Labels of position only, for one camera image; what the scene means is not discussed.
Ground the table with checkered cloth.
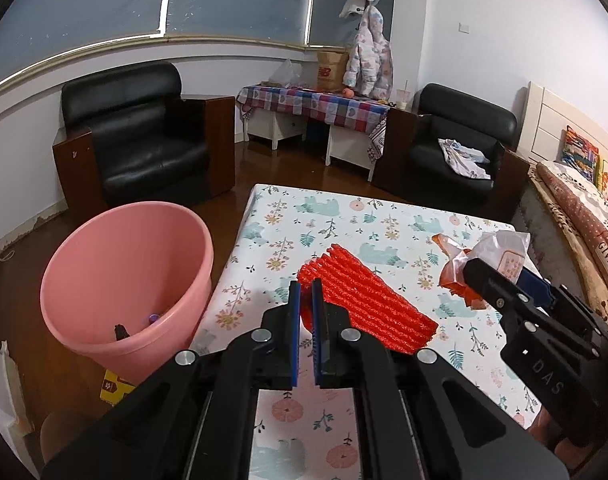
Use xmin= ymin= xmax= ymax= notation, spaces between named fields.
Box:
xmin=235 ymin=84 xmax=391 ymax=163

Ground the orange and clear plastic wrapper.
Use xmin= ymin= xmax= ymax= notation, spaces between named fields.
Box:
xmin=431 ymin=230 xmax=532 ymax=311

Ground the bed with patterned bedding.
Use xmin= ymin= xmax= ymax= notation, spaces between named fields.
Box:
xmin=526 ymin=160 xmax=608 ymax=341

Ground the colourful striped pillow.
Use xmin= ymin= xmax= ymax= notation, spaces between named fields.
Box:
xmin=561 ymin=127 xmax=600 ymax=181

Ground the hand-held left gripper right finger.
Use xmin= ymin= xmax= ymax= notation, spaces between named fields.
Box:
xmin=311 ymin=280 xmax=570 ymax=480

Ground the white desk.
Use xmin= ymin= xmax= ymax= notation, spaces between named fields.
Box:
xmin=244 ymin=110 xmax=375 ymax=183

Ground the white bag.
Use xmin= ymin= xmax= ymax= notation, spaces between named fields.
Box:
xmin=0 ymin=340 xmax=35 ymax=436

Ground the pink plastic bucket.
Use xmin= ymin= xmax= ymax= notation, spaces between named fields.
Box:
xmin=40 ymin=201 xmax=215 ymax=383

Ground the person's right hand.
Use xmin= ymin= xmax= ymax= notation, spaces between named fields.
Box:
xmin=529 ymin=407 xmax=592 ymax=468

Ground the patterned puffer jacket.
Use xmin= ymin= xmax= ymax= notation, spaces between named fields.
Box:
xmin=343 ymin=5 xmax=394 ymax=98

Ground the cardboard box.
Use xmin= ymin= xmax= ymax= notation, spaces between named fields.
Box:
xmin=316 ymin=50 xmax=352 ymax=92

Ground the cream bed headboard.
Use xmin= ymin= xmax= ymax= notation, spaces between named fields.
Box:
xmin=516 ymin=81 xmax=608 ymax=166

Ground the clear plastic bag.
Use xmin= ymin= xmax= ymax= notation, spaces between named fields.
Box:
xmin=271 ymin=58 xmax=302 ymax=87

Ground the black leather armchair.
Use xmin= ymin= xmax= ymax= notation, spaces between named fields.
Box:
xmin=52 ymin=60 xmax=236 ymax=211
xmin=371 ymin=83 xmax=531 ymax=213

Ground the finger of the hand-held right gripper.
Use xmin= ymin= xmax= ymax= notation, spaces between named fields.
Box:
xmin=463 ymin=258 xmax=550 ymax=341
xmin=516 ymin=270 xmax=608 ymax=345

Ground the floral tablecloth table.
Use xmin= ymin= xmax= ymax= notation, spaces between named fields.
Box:
xmin=189 ymin=183 xmax=542 ymax=480

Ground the patterned cloth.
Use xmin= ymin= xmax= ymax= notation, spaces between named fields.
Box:
xmin=437 ymin=137 xmax=492 ymax=180

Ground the yellow flat packet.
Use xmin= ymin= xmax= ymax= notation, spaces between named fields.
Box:
xmin=99 ymin=369 xmax=137 ymax=406

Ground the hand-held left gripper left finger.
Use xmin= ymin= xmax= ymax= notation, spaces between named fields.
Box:
xmin=41 ymin=280 xmax=302 ymax=480

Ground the frosted glass window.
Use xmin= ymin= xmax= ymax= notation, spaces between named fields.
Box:
xmin=0 ymin=0 xmax=400 ymax=96

